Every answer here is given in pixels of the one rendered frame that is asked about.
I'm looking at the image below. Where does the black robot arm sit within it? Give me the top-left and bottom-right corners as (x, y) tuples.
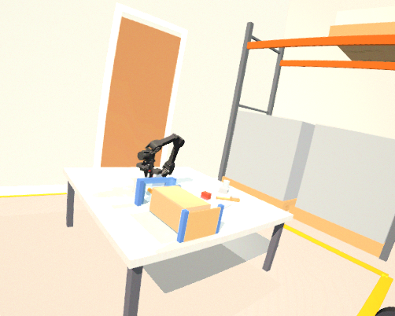
(138, 133), (185, 178)

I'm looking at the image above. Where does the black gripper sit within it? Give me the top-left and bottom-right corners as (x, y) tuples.
(136, 160), (162, 178)

